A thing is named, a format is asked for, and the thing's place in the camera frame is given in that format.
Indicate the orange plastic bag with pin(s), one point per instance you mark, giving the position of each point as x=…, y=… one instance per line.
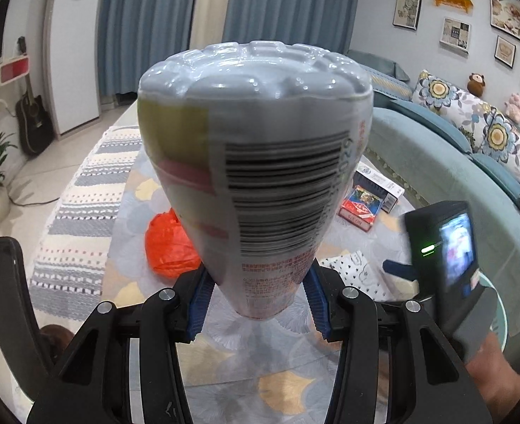
x=169, y=247

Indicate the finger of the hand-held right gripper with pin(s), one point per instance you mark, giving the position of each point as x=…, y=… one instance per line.
x=400, y=270

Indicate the white plastic bottle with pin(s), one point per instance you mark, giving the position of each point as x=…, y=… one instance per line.
x=260, y=141

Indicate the brown monkey plush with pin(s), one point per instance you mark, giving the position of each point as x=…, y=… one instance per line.
x=476, y=84

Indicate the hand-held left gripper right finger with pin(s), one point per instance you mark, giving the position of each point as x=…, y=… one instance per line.
x=319, y=307

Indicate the floral sofa cushion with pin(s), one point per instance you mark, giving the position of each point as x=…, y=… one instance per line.
x=445, y=97
x=511, y=145

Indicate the red card box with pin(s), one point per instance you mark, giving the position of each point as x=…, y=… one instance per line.
x=360, y=206

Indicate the white refrigerator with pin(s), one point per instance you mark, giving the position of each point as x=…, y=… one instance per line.
x=72, y=48

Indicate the pink plush toy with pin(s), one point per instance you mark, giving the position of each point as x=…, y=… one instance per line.
x=515, y=107

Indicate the striped woven rug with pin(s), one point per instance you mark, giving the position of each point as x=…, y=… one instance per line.
x=83, y=212

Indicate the large floral framed painting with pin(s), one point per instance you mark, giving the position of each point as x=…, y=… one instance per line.
x=511, y=15

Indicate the dark framed butterfly picture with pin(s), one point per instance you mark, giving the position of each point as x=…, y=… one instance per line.
x=505, y=52

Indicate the blue curtain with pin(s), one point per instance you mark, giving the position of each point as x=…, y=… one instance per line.
x=286, y=4
x=145, y=22

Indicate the white dotted cloth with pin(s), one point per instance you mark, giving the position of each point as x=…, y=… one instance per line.
x=361, y=274

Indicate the teal sofa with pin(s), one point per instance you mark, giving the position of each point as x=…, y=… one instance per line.
x=423, y=154

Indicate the newspaper print framed picture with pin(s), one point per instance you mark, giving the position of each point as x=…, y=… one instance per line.
x=455, y=35

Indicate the brown fuzzy object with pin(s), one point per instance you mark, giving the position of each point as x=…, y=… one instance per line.
x=54, y=342

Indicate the black guitar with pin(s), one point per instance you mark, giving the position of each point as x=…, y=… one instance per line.
x=34, y=119

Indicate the person's right forearm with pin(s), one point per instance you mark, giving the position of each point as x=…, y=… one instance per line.
x=498, y=371

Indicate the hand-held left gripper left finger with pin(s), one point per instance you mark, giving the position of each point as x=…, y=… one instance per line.
x=197, y=307

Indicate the white wall shelf red panel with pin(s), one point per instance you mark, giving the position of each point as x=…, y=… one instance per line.
x=10, y=70

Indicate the cream curtain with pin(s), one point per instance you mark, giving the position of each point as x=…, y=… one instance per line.
x=211, y=4

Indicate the white carton box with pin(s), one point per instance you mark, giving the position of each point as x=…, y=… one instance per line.
x=381, y=183

